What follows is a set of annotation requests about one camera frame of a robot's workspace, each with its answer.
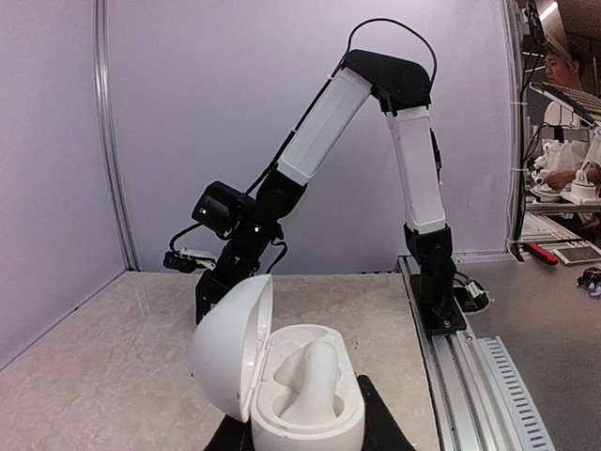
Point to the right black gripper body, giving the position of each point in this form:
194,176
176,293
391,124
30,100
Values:
236,262

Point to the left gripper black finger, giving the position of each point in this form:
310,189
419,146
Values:
381,432

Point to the white earbud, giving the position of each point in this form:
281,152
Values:
312,373

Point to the white earbud charging case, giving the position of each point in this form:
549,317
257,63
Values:
235,355

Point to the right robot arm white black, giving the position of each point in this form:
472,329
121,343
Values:
356,181

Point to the purple earbud case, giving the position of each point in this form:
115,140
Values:
590,279

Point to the smartphone on bench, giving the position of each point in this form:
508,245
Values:
578,255

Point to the small white desk robot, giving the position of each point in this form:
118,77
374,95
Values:
586,107

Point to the person in white shirt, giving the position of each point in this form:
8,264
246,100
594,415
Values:
569,168

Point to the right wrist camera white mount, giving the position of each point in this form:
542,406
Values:
187,260

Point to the front aluminium rail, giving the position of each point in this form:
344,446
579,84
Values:
479,399

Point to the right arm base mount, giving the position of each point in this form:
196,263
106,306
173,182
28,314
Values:
437,306

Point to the left aluminium frame post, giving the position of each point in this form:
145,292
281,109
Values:
107,131

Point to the aluminium frame post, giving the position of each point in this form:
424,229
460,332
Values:
516,199
107,131

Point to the red handled tool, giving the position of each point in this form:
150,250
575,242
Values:
538,252

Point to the right aluminium frame post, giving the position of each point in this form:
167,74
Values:
516,199

